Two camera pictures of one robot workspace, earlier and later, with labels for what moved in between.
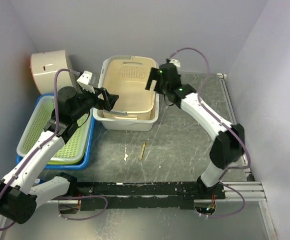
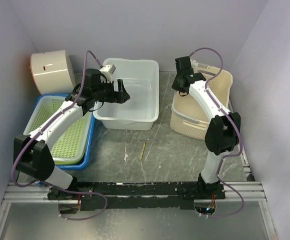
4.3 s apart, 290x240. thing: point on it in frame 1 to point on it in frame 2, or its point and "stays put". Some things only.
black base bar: x=170 y=195 stays put
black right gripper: x=154 y=75 to x=175 y=87
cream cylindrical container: x=43 y=66 stays put
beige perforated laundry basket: x=126 y=79 to x=186 y=118
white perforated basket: x=74 y=149 stays put
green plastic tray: x=74 y=150 stays put
